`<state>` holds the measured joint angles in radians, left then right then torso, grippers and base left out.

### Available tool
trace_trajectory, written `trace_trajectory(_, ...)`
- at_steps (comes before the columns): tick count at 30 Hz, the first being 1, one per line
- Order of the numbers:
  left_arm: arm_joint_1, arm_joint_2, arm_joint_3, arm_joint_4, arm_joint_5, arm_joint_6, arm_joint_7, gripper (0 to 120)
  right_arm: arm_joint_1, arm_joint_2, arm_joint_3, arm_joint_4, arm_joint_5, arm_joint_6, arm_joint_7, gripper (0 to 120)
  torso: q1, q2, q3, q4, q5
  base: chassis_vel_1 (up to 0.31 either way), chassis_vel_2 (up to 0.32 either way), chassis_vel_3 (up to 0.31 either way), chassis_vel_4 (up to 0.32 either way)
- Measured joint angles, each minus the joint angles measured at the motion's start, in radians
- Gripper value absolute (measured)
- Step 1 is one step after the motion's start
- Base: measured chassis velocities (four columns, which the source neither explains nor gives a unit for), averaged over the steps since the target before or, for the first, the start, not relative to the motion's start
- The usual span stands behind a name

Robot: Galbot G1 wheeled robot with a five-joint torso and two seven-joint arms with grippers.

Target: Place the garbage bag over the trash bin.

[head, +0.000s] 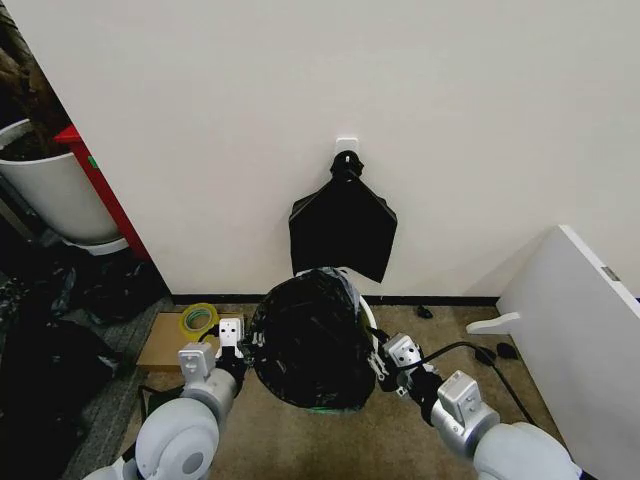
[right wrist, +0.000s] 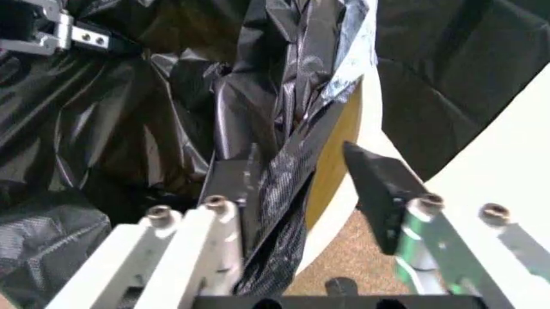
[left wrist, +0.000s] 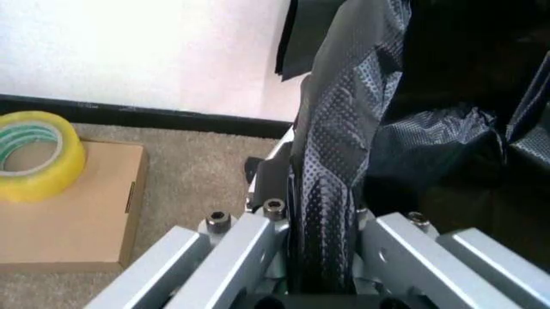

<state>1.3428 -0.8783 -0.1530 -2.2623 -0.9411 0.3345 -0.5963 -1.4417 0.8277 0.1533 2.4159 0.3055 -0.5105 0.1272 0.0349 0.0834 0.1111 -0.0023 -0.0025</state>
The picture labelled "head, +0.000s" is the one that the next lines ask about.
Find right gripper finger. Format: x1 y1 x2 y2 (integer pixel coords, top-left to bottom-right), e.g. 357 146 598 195
374 367 403 395
363 324 390 372

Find black garbage bag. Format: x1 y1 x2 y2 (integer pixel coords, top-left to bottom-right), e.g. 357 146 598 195
248 266 377 410

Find yellow-green tape roll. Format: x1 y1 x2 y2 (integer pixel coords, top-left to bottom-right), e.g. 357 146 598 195
180 304 220 335

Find flat brown cardboard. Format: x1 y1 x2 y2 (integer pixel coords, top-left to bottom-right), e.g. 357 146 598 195
135 311 247 374

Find hanging folded black bags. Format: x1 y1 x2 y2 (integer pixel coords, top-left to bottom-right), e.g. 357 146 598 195
288 152 399 285

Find white board panel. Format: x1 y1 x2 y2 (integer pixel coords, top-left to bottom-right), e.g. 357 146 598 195
461 224 640 480

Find white pot saucer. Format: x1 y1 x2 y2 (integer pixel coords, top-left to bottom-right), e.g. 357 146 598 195
58 234 133 258

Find pile of black bags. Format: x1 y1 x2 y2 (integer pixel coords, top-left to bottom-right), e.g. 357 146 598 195
0 257 172 480

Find red cabinet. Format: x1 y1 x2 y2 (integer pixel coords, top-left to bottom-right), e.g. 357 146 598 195
53 124 152 262

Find large white plant pot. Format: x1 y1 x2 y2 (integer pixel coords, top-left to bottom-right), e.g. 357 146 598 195
0 118 122 246

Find brown plant trunk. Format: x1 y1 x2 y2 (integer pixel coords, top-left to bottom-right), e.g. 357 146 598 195
0 0 67 157

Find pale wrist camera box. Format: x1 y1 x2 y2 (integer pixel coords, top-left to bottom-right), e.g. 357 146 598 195
218 316 247 360
383 333 425 372

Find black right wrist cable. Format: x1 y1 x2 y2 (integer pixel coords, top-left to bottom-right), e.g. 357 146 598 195
408 341 535 426

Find white curved bracket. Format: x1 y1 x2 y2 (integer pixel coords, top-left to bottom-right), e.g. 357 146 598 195
465 311 522 336

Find white wall hook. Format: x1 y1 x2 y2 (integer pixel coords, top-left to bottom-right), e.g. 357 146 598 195
334 136 362 167

